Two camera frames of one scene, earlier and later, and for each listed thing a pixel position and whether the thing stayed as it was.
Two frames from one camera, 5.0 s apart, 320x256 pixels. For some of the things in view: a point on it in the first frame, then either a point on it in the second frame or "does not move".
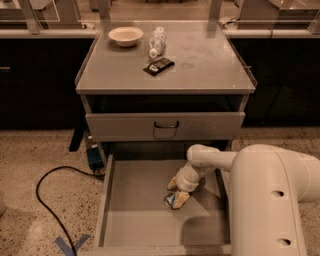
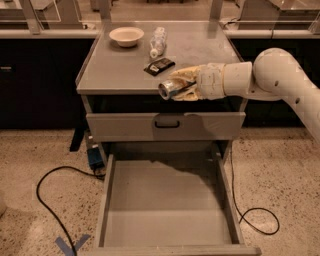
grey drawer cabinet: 154,89 does not move
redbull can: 170,199 → 168,88
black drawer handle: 174,126 does not move
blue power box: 95,158 does not move
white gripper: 185,183 → 210,81
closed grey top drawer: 164,126 does not move
